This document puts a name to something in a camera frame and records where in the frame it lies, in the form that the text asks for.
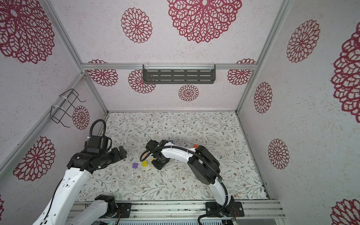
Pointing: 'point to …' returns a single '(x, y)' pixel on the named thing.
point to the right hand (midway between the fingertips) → (159, 163)
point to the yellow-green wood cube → (145, 163)
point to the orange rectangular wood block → (196, 146)
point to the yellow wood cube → (152, 160)
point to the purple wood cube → (135, 165)
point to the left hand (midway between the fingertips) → (119, 158)
